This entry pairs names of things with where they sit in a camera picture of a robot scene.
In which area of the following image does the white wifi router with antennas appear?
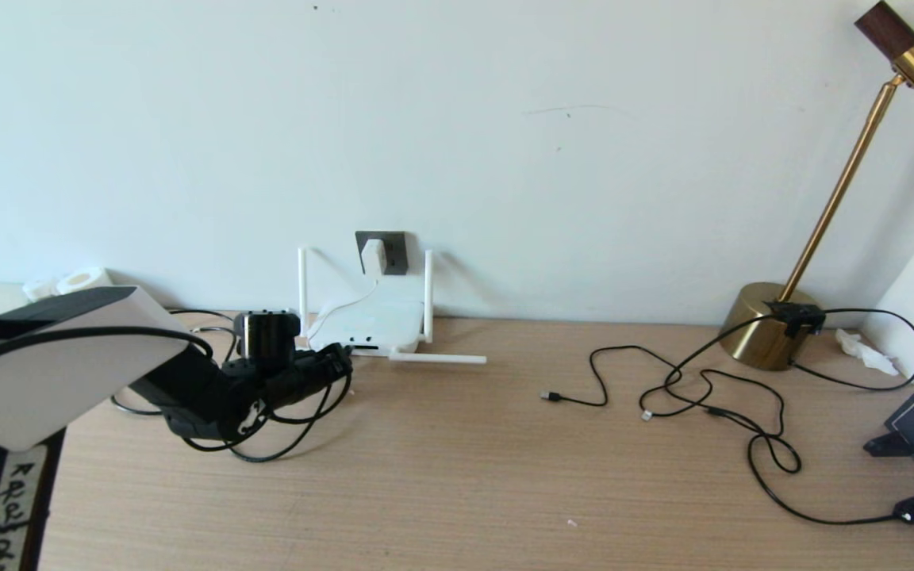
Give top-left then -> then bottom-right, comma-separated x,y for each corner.
298,247 -> 488,365

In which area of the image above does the black ethernet cable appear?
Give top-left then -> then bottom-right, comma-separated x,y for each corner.
110,308 -> 355,463

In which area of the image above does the white toilet paper roll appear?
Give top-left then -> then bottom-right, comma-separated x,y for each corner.
57,267 -> 114,296

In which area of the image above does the brass desk lamp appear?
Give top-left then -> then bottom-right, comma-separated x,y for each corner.
720,0 -> 914,372

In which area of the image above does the crumpled white tissue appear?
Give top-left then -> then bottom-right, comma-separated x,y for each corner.
836,328 -> 901,376

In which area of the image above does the black plastic clip stand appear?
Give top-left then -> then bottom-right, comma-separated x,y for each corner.
864,431 -> 914,457

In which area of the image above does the grey wall power socket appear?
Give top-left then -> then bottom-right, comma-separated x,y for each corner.
355,231 -> 409,276

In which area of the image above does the black USB cable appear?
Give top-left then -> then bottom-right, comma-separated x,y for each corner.
542,344 -> 805,475

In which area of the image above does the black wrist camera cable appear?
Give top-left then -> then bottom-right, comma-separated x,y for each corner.
0,327 -> 339,435

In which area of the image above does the black cable with silver connector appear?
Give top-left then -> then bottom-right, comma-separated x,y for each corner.
640,367 -> 785,439

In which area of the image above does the black inline cord switch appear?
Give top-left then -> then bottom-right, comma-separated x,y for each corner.
769,301 -> 828,339

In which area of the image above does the short black lamp cord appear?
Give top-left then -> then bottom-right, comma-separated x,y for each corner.
790,307 -> 914,391

